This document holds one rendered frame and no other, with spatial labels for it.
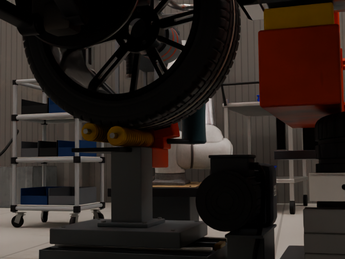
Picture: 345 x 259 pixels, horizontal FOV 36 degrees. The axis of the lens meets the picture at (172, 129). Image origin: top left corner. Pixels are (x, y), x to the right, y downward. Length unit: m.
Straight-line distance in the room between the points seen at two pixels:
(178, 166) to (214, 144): 0.21
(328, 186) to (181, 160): 1.85
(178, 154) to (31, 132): 3.95
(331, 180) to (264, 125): 4.88
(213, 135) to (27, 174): 3.11
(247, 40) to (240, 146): 1.14
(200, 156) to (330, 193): 1.85
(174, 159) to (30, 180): 3.03
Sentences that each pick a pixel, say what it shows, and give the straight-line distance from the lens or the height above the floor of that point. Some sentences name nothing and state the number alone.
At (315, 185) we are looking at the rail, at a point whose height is 0.37.
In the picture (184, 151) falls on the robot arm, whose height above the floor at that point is 0.47.
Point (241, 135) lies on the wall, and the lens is 5.71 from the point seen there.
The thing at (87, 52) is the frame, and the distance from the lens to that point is 1.93.
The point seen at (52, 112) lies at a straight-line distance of 3.66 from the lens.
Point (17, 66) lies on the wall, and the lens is 6.61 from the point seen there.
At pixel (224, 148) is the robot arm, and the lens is 2.67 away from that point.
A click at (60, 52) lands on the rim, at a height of 0.77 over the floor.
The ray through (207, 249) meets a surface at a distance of 1.48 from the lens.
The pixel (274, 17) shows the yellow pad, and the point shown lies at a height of 0.71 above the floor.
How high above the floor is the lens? 0.40
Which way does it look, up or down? 4 degrees up
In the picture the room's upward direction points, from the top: 1 degrees counter-clockwise
